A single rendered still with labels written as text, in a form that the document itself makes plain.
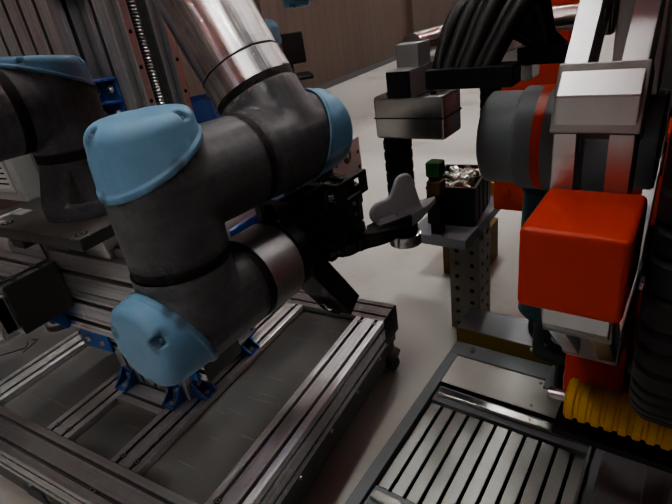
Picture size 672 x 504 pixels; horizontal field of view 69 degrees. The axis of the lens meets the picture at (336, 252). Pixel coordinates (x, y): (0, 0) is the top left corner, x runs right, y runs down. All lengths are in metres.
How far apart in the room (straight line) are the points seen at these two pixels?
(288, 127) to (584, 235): 0.23
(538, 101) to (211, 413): 1.00
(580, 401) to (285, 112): 0.56
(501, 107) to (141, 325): 0.53
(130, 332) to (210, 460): 0.84
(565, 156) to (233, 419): 1.00
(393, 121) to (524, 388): 0.99
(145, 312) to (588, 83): 0.38
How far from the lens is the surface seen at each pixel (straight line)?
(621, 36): 0.69
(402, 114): 0.59
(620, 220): 0.41
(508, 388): 1.43
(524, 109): 0.69
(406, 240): 0.66
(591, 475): 1.19
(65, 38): 1.05
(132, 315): 0.36
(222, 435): 1.23
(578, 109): 0.45
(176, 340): 0.36
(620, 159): 0.46
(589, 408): 0.77
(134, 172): 0.33
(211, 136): 0.36
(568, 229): 0.39
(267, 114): 0.40
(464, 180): 1.43
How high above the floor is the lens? 1.05
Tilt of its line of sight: 27 degrees down
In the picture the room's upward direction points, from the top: 9 degrees counter-clockwise
